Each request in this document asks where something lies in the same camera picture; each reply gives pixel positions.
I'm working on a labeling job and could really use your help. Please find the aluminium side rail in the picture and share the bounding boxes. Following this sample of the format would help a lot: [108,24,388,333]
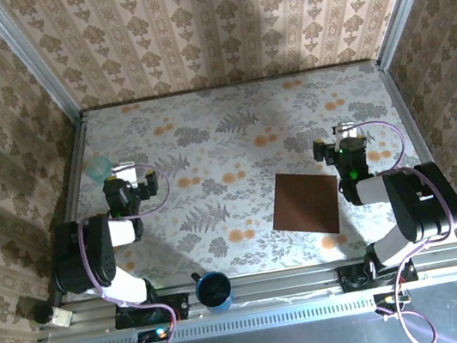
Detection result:
[22,111,114,308]
[375,52,457,252]

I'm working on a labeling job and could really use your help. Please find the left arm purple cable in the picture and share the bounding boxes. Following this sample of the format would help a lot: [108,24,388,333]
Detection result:
[66,158,196,343]

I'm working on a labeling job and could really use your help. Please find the blue mug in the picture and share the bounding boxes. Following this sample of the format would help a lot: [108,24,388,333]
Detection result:
[190,266,236,316]

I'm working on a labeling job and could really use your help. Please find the white and black cylinder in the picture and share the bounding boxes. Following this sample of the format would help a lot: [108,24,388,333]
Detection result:
[32,301,75,333]

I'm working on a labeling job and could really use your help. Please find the aluminium frame post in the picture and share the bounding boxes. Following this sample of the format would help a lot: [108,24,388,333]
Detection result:
[365,0,456,71]
[0,0,85,132]

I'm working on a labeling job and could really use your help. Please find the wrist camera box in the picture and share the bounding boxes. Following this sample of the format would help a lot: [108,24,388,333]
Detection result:
[331,120,360,144]
[110,162,141,191]

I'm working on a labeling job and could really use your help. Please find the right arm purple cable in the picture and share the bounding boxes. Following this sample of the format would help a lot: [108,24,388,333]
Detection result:
[345,110,457,343]

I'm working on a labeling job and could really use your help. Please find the translucent teal plastic cup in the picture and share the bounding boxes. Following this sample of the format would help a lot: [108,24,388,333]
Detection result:
[82,153,117,185]

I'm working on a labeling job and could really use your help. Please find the floral patterned table cover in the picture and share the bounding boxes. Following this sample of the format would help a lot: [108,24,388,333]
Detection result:
[37,52,457,305]

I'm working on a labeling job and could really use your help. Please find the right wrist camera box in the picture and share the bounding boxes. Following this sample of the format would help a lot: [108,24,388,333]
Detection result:
[331,120,360,144]

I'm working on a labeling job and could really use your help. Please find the long aluminium base rail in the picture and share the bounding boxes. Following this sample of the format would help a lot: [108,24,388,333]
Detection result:
[32,242,457,343]

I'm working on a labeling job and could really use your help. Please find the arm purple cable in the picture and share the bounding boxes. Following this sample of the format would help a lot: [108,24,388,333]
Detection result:
[345,110,457,343]
[66,158,196,343]

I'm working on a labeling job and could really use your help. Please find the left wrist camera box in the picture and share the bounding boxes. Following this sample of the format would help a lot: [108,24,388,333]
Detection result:
[110,162,141,191]

